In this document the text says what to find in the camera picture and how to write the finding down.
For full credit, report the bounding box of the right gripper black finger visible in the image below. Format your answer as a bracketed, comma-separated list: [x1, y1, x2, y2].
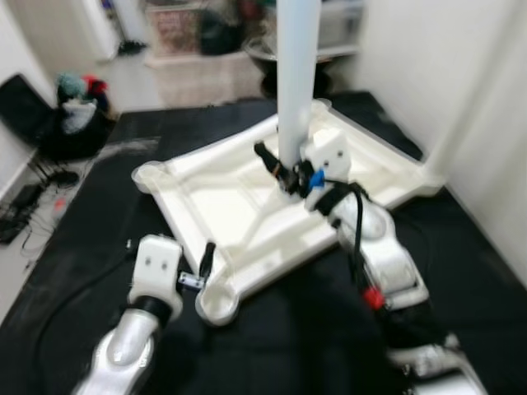
[254, 142, 289, 186]

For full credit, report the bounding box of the white plastic table top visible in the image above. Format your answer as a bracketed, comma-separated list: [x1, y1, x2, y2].
[132, 99, 445, 326]

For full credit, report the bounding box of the white plastic table leg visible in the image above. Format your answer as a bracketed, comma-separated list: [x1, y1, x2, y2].
[424, 33, 527, 188]
[276, 0, 322, 165]

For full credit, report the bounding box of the black tablecloth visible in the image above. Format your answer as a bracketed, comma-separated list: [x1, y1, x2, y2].
[0, 91, 527, 395]

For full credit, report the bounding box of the clear tape strip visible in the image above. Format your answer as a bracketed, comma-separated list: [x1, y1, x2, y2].
[103, 140, 162, 157]

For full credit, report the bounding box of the clear plastic storage box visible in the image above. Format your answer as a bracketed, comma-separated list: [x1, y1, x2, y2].
[319, 0, 365, 47]

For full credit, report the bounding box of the patterned storage box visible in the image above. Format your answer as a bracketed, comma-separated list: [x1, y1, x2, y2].
[147, 4, 203, 55]

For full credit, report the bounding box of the black power adapter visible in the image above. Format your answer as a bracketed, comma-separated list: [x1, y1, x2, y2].
[0, 214, 27, 244]
[10, 185, 42, 211]

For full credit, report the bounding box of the red cloth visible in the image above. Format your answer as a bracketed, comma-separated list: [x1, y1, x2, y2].
[86, 76, 110, 98]

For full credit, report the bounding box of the clear plastic bag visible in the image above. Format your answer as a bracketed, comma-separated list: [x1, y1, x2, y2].
[62, 100, 98, 134]

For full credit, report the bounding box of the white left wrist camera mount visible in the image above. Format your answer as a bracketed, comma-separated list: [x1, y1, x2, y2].
[128, 235, 184, 310]

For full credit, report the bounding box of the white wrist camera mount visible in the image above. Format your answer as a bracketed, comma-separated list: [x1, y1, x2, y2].
[128, 235, 184, 310]
[301, 128, 353, 213]

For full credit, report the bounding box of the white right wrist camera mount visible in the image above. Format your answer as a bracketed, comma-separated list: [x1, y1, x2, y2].
[301, 128, 353, 213]

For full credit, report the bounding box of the red cable clip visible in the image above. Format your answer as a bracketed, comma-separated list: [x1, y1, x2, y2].
[363, 287, 388, 310]

